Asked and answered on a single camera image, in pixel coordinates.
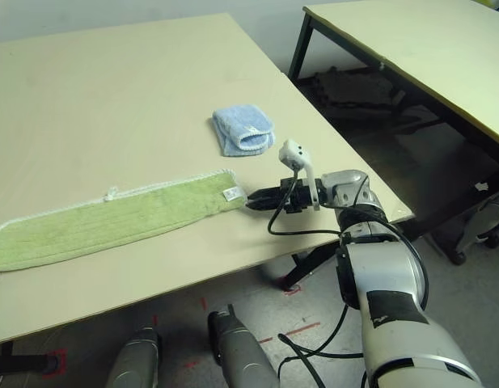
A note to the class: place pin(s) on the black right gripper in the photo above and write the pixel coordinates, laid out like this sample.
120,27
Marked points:
297,198

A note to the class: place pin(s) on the green towel white trim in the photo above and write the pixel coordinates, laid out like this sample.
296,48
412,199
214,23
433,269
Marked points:
111,226

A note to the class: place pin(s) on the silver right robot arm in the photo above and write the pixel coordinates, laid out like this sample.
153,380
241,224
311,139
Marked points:
390,266

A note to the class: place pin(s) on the folded blue towel white trim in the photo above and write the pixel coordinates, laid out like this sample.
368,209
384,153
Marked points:
241,121

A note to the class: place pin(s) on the black table leg strut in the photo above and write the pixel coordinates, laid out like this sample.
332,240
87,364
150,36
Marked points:
309,264

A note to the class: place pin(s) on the black table foot bar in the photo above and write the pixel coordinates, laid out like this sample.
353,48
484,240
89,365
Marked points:
18,361

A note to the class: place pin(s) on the black tangled bundle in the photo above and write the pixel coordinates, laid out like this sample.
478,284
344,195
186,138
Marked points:
354,93

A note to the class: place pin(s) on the grey robot right leg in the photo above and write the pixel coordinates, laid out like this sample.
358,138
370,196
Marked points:
241,351

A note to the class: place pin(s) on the grey robot leg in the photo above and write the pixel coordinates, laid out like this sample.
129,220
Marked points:
241,351
134,359

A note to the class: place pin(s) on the grey robot left leg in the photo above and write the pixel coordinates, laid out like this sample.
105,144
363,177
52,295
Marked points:
134,359

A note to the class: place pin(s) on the white paper scrap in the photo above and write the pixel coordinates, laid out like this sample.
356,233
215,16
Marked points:
482,186

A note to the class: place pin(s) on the grey chair base with casters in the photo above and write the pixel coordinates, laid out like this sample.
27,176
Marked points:
483,226

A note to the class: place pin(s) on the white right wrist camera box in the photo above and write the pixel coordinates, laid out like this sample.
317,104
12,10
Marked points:
293,153

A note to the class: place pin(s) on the beige table black frame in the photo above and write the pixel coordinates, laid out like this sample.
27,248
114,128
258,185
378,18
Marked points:
415,44

